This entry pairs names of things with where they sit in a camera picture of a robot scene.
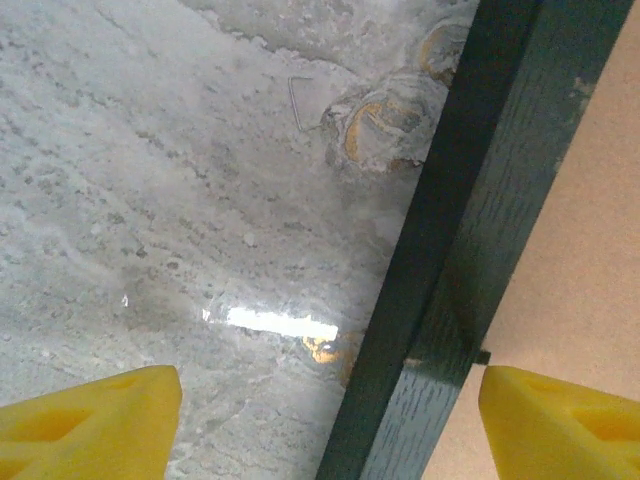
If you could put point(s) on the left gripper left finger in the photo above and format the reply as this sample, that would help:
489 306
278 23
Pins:
85 435

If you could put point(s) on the brown backing board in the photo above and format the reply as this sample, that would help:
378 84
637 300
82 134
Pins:
590 225

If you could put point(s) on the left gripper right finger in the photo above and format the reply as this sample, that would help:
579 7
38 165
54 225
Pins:
570 435

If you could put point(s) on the black picture frame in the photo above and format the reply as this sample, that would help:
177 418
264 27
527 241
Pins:
465 225

